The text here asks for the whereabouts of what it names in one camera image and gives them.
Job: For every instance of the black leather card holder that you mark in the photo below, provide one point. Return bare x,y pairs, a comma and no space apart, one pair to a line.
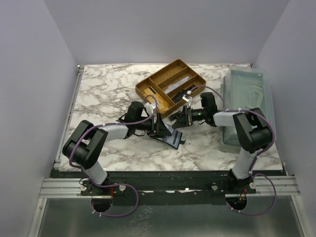
175,140

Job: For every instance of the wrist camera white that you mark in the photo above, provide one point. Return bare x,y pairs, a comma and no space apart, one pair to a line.
188,98
151,108

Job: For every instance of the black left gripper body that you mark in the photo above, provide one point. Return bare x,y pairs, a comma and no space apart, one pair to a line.
155,126

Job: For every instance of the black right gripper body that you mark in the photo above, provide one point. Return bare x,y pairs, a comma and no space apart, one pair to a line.
187,116

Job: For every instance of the yellow cards in tray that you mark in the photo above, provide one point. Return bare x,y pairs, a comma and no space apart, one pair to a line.
163,105

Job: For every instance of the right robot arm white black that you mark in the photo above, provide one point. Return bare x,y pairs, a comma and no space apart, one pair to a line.
254,132

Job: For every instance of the brown woven organizer tray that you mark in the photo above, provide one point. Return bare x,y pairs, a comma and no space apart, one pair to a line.
169,84

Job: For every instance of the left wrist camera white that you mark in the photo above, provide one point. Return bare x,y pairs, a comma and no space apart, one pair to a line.
151,108

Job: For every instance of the grey cards in tray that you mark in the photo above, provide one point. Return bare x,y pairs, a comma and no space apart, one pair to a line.
176,84

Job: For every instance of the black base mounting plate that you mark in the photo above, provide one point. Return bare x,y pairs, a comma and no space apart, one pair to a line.
167,188

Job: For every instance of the black T-shaped pipe fitting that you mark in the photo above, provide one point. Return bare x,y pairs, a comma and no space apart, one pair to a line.
175,115

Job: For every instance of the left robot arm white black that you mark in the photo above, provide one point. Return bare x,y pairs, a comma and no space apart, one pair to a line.
84,146

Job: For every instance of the black cards in tray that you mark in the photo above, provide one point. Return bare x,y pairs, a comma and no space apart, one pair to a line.
178,97

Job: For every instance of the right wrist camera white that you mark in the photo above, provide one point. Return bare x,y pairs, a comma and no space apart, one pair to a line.
188,98

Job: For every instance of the clear plastic storage box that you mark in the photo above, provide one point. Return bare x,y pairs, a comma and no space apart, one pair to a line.
244,88

